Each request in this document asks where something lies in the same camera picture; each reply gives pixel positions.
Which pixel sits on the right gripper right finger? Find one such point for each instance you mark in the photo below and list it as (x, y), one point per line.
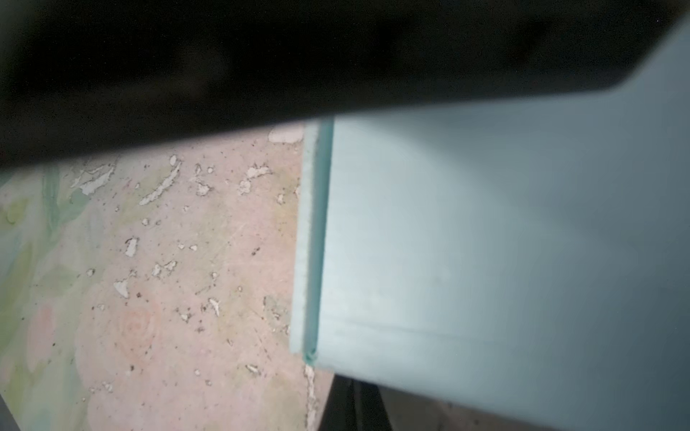
(370, 411)

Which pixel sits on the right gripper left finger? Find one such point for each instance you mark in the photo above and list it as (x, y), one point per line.
(339, 413)

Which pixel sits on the light blue paper box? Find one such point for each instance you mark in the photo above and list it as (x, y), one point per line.
(528, 258)

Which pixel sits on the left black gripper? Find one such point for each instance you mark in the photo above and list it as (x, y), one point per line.
(93, 77)

